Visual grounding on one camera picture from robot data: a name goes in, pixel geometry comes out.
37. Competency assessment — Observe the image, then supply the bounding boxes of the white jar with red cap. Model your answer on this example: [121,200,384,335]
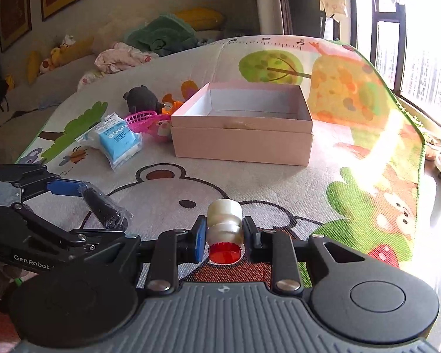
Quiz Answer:
[206,199,244,265]

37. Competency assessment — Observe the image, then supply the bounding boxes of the pink mesh ball toy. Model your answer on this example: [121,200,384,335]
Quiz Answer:
[124,109,159,134]

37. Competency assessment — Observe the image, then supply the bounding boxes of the black window frame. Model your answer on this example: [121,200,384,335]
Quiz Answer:
[349,0,441,133]

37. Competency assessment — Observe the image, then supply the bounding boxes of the pink crumpled clothes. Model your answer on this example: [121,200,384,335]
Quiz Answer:
[95,42,161,74]

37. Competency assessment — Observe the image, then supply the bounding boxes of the floral white cloth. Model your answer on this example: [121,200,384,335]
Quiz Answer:
[77,68,108,89]

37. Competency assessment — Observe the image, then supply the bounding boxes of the hanging patterned cloth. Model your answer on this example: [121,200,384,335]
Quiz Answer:
[318,0,348,21]

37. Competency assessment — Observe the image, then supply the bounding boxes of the pink plush toy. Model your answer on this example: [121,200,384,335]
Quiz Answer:
[146,115,174,140]

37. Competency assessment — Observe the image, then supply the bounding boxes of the blue tissue packet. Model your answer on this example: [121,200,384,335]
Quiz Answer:
[76,112,143,171]

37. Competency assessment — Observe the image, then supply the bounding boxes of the yellow plush toy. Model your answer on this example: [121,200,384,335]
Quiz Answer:
[26,35,96,82]

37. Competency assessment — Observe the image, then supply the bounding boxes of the green blanket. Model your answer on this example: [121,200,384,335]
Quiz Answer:
[124,14,207,58]

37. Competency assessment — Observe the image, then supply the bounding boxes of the cartoon animal play mat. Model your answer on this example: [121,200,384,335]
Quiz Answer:
[15,35,427,292]

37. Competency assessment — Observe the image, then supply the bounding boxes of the orange plastic toy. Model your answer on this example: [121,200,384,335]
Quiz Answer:
[161,94,185,116]

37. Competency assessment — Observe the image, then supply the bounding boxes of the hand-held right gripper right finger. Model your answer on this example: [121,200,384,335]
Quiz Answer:
[243,216,369,294]

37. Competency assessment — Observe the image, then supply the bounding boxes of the beige cushion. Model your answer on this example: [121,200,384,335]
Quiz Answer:
[92,11,158,53]

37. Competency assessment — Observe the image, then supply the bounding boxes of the pink cardboard box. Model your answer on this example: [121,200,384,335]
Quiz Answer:
[170,82,314,167]

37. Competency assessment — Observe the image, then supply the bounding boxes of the dark curtain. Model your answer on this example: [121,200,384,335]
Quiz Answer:
[253,0,326,39]

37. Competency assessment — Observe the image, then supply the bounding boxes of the narrow framed picture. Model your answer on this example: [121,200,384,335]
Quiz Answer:
[0,0,32,53]

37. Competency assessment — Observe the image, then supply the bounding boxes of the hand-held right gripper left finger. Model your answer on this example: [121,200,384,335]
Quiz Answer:
[102,216,208,295]

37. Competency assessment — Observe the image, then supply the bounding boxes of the small potted plant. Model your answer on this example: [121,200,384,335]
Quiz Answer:
[424,135,441,163]

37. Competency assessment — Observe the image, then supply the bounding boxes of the black plush toy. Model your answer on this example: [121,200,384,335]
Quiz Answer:
[123,85,161,115]

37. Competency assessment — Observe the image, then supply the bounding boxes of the black roll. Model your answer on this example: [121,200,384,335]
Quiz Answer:
[77,182,135,229]

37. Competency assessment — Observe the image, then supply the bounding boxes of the yellow pillow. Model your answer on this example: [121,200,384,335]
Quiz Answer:
[174,7,225,32]

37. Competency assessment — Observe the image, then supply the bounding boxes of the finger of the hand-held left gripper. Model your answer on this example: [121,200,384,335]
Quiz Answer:
[10,205,141,254]
[0,163,84,204]

